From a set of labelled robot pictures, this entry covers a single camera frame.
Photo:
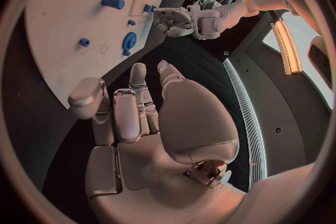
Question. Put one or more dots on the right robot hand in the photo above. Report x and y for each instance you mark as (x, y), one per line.
(147, 161)

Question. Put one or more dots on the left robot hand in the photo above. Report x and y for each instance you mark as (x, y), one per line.
(172, 21)

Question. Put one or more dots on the blue plug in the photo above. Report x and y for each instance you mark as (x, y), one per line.
(148, 8)

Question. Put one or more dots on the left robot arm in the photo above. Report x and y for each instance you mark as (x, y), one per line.
(236, 11)

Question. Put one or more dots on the white task board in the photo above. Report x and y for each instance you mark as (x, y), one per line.
(86, 16)

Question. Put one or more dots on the small blue peg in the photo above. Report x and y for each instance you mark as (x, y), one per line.
(131, 22)

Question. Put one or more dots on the blue gear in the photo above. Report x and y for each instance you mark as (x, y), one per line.
(129, 40)

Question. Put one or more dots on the blue long cylinder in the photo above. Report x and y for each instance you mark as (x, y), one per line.
(113, 2)

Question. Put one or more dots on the blue short cylinder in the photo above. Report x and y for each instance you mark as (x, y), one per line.
(84, 42)

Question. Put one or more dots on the glowing light bar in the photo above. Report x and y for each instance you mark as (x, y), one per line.
(286, 47)

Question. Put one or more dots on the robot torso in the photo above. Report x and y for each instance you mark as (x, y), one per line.
(262, 102)

